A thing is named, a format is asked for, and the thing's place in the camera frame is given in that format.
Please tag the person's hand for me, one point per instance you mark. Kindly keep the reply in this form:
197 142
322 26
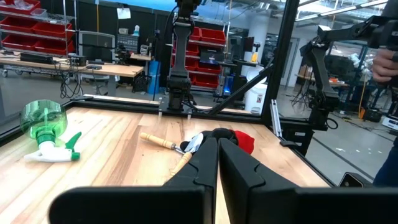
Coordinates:
384 67

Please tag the grey metal bracket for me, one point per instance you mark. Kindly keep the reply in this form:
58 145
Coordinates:
275 118

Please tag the black aluminium table frame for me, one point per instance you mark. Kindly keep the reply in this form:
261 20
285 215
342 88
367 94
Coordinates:
280 62

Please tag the white waste bin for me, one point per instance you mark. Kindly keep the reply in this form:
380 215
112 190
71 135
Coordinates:
256 96

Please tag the green spray bottle white trigger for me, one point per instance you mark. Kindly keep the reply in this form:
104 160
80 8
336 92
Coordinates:
43 118

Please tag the red and black garden glove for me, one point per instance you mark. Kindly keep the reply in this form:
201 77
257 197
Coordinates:
244 141

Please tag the black flat device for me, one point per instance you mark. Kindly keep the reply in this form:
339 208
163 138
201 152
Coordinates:
349 181

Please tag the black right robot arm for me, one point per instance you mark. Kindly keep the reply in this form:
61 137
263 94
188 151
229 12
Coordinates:
182 46

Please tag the metal shelf with red bins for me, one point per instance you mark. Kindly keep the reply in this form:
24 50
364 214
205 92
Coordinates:
213 35
53 29

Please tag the blue cylinder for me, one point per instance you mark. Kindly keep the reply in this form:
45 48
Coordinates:
154 77

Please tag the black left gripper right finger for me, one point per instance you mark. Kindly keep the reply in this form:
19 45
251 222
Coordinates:
264 202

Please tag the wooden workbench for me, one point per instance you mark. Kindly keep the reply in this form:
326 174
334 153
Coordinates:
118 70

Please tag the grey computer monitor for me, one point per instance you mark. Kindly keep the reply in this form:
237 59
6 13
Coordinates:
96 46

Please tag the white paper sign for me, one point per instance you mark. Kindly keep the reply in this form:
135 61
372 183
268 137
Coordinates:
123 13

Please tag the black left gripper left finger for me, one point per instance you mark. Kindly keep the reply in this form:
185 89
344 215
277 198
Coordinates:
186 199

